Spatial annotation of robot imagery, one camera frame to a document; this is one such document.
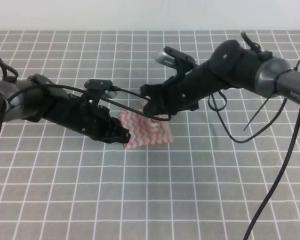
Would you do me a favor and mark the black right camera cable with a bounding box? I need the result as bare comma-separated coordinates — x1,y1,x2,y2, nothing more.
207,46,300,240

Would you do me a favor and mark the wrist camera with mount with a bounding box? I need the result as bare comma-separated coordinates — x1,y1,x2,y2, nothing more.
84,78,117,105
155,46,197,79

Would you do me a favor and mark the black camera cable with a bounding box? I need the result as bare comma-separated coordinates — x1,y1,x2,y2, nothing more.
0,83,172,240
207,46,300,240

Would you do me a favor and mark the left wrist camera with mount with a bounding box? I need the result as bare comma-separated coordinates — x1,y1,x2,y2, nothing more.
84,78,117,105

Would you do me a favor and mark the black left camera cable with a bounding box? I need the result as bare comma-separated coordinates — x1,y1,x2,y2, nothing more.
0,83,172,240

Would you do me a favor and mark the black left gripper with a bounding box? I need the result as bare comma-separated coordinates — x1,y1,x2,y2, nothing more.
44,93,131,144

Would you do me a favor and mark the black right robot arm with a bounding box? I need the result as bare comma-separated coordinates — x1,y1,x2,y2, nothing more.
140,32,300,116

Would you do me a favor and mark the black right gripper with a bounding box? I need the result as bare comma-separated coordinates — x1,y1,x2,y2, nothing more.
140,67,215,118

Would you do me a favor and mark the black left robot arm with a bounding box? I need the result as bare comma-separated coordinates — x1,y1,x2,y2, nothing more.
0,58,131,144

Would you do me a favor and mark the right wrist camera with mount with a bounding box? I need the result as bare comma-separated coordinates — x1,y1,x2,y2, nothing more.
155,46,197,79

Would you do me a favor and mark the pink white wavy towel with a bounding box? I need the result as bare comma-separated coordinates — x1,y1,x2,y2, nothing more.
118,110,174,149

